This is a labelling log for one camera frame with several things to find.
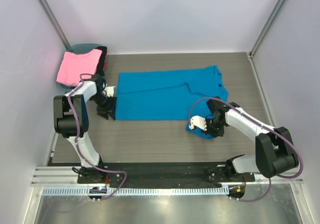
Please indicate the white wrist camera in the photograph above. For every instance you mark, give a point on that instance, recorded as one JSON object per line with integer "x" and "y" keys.
{"x": 198, "y": 122}
{"x": 109, "y": 91}

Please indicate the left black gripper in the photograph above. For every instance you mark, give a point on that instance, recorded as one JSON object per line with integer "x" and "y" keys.
{"x": 107, "y": 108}

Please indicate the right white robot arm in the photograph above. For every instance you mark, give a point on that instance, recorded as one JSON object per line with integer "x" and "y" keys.
{"x": 275, "y": 153}

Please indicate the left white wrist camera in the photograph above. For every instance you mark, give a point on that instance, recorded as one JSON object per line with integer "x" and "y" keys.
{"x": 109, "y": 91}

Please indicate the blue t shirt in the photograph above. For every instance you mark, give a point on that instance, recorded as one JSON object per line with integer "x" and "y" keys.
{"x": 167, "y": 95}

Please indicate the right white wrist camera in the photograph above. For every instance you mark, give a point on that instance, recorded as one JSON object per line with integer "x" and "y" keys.
{"x": 198, "y": 122}

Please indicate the teal plastic basin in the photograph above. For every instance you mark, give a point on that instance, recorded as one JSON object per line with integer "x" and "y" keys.
{"x": 81, "y": 49}

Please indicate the aluminium frame rail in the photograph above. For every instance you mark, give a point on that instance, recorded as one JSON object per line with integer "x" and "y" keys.
{"x": 64, "y": 176}

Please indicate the black and red folded clothes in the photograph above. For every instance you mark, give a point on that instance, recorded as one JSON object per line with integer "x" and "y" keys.
{"x": 102, "y": 60}

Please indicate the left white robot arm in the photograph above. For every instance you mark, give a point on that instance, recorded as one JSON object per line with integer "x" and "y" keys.
{"x": 71, "y": 120}

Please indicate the pink folded t shirt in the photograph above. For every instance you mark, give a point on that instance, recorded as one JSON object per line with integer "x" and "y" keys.
{"x": 73, "y": 65}

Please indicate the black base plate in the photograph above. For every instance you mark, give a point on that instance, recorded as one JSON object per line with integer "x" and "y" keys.
{"x": 151, "y": 170}

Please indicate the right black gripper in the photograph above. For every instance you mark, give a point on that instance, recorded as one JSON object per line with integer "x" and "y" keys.
{"x": 213, "y": 128}

